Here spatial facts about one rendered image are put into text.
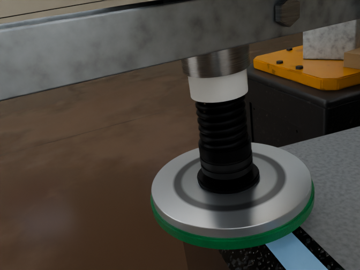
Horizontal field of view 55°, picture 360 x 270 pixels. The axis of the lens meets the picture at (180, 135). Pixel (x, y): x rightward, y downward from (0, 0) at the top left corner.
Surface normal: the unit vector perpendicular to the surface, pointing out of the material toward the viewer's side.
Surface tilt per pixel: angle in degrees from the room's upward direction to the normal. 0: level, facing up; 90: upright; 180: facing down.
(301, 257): 44
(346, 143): 0
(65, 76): 90
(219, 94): 90
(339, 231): 0
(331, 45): 90
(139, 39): 90
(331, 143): 0
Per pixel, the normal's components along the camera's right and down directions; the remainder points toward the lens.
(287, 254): -0.77, -0.47
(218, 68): -0.01, 0.41
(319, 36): -0.64, 0.40
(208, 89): -0.39, 0.44
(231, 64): 0.37, 0.33
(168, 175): -0.15, -0.90
